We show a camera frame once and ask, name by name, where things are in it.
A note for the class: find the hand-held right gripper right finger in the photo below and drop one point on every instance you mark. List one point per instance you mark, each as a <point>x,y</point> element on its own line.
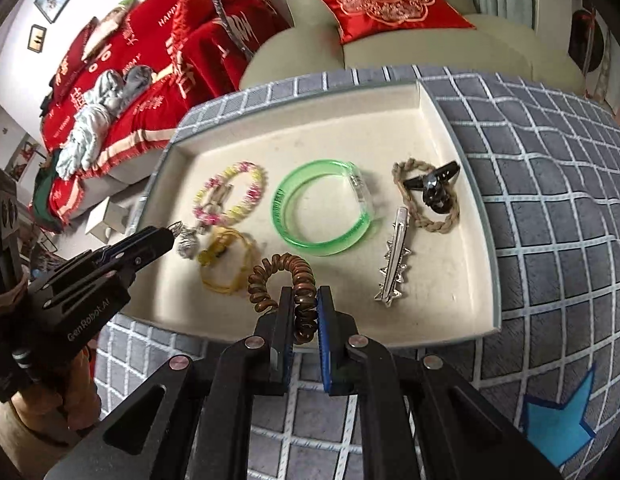
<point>325,340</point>

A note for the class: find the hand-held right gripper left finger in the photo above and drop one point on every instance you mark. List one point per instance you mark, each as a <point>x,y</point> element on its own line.
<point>285,330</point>

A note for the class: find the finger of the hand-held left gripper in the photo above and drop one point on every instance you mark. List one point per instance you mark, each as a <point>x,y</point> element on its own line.
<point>140,242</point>
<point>140,264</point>

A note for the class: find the small silver brooch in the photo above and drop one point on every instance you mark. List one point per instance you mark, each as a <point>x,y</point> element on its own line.
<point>187,242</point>

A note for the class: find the green translucent bangle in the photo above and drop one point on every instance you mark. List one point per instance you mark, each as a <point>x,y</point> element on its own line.
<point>315,249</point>

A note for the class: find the long silver hair clip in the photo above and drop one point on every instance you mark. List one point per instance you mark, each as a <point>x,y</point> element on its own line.
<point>395,260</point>

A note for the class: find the black hair claw clip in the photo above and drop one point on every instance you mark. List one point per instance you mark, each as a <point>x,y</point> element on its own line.
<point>435,190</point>

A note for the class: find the beige tray with grey rim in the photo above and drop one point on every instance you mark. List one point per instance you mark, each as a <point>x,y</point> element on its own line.
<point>315,135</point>

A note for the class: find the person's left hand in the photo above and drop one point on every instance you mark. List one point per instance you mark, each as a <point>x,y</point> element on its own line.
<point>75,390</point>

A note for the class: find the white box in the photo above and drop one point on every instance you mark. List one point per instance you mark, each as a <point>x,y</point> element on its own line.
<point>102,217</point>

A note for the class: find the grey sofa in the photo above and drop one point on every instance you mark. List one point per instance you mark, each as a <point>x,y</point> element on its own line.
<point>132,167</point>

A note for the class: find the green clothes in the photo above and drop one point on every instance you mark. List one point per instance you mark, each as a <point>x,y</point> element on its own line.
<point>40,200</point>

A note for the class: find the pile of grey clothes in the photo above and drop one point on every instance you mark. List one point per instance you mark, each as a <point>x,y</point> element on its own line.
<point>95,115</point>

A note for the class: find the red printed blanket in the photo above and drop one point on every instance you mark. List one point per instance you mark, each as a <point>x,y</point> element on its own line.
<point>140,35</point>

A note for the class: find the printed pillow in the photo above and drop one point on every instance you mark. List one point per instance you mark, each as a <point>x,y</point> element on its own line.
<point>112,22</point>

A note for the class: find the flexible gooseneck phone holder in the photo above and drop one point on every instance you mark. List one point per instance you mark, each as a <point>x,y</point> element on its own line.
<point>222,15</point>

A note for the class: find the blue star sticker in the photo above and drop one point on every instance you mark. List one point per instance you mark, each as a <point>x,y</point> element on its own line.
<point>555,425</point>

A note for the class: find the pale green armchair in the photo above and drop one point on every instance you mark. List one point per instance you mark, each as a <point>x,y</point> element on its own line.
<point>490,45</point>

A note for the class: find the red embroidered cushion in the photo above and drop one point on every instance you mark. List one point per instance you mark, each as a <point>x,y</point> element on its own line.
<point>390,0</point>

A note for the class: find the white washing machine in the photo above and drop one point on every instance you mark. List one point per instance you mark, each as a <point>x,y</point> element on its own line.
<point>585,35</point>

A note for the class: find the wall poster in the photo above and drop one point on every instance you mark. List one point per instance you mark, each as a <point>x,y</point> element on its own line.
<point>22,155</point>

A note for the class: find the small black framed wall picture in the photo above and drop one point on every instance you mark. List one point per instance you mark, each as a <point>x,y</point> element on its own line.
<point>37,37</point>

